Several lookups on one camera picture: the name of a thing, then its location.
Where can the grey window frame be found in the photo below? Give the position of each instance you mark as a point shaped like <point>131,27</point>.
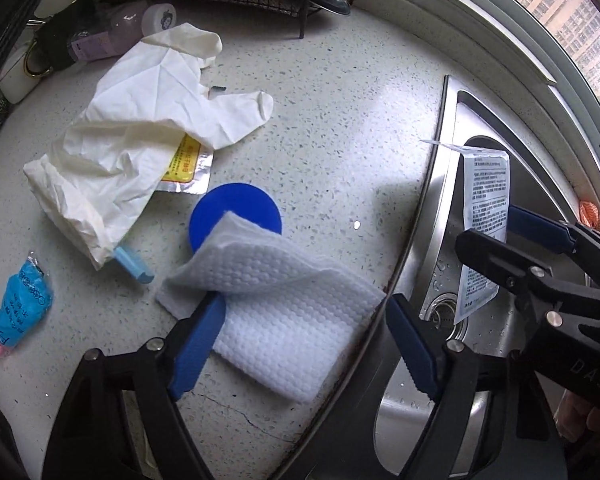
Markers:
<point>505,5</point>

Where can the white lidded mug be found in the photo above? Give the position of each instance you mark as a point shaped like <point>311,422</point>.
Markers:
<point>17,77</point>

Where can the blue and pink wrapper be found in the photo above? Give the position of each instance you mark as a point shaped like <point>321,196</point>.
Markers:
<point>20,300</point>

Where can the blue round lid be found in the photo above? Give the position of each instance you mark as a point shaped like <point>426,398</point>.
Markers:
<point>235,205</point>

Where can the clear plastic bottle pink label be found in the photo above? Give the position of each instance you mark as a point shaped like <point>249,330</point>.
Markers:
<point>110,35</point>

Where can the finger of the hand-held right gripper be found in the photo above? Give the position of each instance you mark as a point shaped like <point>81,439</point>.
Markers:
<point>540,222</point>
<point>500,260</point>

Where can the dark green mug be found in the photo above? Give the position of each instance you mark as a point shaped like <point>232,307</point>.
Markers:
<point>60,40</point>

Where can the orange mesh scrubber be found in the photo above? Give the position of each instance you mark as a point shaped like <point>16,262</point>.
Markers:
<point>592,212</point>

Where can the person's right hand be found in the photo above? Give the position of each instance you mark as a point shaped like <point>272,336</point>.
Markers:
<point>595,425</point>

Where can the small dark foil scrap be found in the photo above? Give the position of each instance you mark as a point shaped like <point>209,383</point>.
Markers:
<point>217,89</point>

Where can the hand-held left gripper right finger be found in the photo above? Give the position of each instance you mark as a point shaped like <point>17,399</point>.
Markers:
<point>412,350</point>

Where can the stainless steel sink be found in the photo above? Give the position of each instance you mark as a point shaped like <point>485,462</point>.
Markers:
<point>447,185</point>

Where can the apartment buildings outside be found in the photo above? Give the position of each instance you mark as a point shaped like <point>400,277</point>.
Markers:
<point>570,10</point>

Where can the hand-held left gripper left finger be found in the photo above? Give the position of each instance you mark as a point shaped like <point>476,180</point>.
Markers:
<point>197,345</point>

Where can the small light blue tube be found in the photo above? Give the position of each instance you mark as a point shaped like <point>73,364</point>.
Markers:
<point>132,262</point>

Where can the white latex glove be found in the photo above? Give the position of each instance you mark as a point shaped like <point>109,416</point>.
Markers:
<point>130,125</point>

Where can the white textured wipe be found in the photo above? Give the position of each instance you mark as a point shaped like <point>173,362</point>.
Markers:
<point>290,310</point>

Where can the yellow foil sachet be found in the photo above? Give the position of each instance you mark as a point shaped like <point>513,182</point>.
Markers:
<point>187,165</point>

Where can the white printed packet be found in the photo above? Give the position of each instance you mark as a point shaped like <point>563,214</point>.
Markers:
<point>485,195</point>

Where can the round metal sink fitting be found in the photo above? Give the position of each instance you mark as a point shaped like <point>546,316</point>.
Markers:
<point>442,310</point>

